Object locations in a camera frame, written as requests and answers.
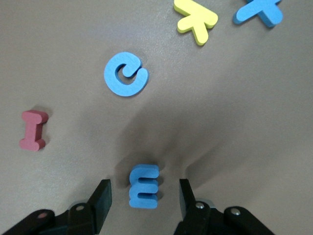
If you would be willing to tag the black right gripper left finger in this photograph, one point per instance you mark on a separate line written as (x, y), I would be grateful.
(100, 200)

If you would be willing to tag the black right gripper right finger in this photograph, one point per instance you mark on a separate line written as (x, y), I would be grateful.
(188, 210)

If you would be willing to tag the blue foam letter E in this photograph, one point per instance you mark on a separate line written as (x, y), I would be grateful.
(137, 186)

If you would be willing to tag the blue foam letter C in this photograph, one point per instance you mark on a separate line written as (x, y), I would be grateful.
(112, 78)

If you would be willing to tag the blue foam letter X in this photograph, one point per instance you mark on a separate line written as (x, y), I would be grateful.
(259, 11)

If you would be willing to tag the red foam letter I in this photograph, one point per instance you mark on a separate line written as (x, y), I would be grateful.
(33, 131)

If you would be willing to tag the yellow foam letter K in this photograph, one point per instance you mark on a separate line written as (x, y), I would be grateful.
(195, 19)

